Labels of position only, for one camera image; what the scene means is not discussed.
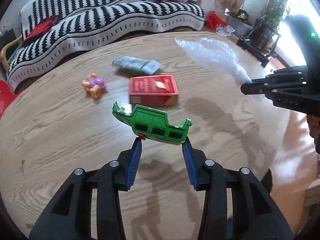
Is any torn dark green box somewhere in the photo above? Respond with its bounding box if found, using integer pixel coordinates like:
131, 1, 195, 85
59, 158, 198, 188
112, 102, 193, 145

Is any black white striped sofa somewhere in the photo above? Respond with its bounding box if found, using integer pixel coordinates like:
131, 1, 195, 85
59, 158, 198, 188
2, 0, 205, 92

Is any red cardboard box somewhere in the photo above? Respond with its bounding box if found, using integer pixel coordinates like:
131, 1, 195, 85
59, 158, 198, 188
129, 74, 179, 107

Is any red bag on floor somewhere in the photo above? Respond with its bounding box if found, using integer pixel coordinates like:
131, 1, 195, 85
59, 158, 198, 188
206, 11, 228, 31

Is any small pink doll toy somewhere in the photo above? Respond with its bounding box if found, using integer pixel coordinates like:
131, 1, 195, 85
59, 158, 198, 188
81, 72, 106, 99

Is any silver foil box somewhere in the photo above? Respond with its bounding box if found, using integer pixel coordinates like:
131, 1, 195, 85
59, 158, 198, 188
112, 56, 161, 75

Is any clear bubble wrap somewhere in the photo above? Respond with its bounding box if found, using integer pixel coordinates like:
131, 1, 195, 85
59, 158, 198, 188
175, 38, 252, 85

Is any potted green plant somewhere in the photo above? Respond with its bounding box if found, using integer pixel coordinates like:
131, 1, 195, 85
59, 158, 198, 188
258, 0, 290, 31

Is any red garment on sofa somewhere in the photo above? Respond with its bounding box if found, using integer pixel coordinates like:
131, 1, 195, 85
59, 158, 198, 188
22, 15, 61, 46

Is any black wooden chair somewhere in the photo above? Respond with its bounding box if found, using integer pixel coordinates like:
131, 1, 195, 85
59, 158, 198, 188
236, 18, 281, 68

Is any right hand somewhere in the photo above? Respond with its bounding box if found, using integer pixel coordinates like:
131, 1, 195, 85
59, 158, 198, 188
306, 115, 320, 154

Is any red bear-shaped stool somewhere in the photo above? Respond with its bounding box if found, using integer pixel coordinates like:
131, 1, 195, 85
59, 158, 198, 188
0, 80, 23, 118

